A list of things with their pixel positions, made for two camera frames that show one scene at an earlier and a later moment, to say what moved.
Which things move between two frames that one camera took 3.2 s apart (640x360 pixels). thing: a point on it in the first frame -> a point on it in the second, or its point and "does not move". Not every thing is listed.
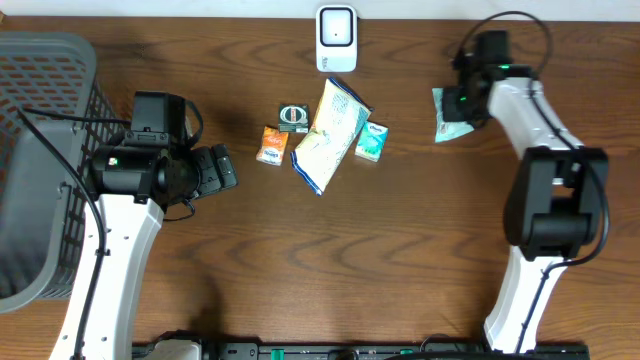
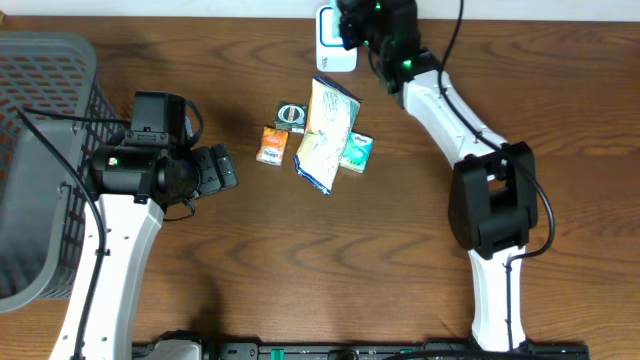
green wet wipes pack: (445, 130) -> (336, 18)
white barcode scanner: (336, 39) does not move
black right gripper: (453, 112) -> (346, 19)
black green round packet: (293, 118) does not move
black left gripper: (210, 159) does not move
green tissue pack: (372, 141) -> (357, 152)
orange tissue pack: (272, 146) does not move
